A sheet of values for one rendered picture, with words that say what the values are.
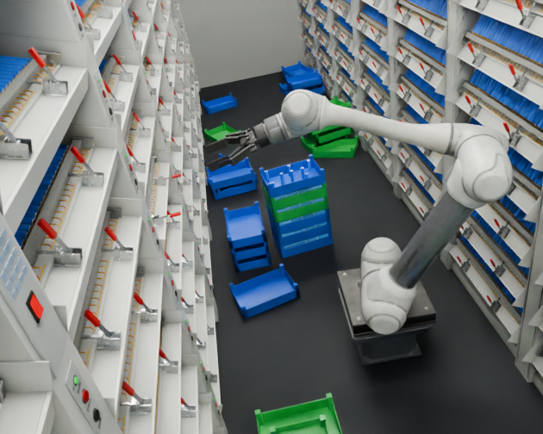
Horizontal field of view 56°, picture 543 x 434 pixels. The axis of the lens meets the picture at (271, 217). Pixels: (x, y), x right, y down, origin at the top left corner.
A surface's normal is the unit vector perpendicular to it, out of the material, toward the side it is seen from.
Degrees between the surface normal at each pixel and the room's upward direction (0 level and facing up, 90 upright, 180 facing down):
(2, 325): 90
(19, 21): 90
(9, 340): 90
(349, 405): 0
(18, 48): 90
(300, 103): 55
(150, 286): 18
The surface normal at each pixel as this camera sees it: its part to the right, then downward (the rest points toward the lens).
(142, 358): 0.15, -0.84
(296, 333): -0.16, -0.82
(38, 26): 0.15, 0.53
